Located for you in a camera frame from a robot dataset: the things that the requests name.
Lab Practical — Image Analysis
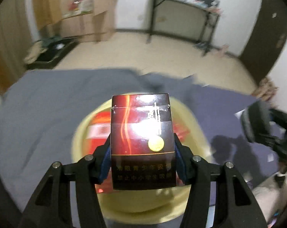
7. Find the dark maroon cigarette pack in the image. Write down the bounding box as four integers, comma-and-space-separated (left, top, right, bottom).
110, 93, 177, 190

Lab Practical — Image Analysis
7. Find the black folding table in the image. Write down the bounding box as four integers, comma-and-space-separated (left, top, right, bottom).
147, 0, 221, 56

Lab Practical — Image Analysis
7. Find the open black suitcase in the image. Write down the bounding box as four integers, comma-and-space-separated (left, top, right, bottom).
24, 36, 79, 70

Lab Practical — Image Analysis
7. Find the red Double Happiness cigarette pack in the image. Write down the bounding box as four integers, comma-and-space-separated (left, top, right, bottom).
83, 110, 190, 195

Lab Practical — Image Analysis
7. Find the yellow oval plastic tray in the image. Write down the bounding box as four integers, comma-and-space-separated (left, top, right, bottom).
71, 97, 213, 224

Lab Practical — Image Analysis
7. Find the grey blanket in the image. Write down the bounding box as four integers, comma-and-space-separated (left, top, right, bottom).
0, 68, 196, 227

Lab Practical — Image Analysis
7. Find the purple-grey bed sheet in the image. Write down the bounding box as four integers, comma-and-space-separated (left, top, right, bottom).
183, 84, 287, 221

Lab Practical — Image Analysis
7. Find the dark door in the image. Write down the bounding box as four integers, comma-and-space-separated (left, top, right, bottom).
240, 0, 287, 84

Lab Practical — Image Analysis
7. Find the wooden cabinet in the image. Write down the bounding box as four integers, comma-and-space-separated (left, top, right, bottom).
32, 0, 117, 42

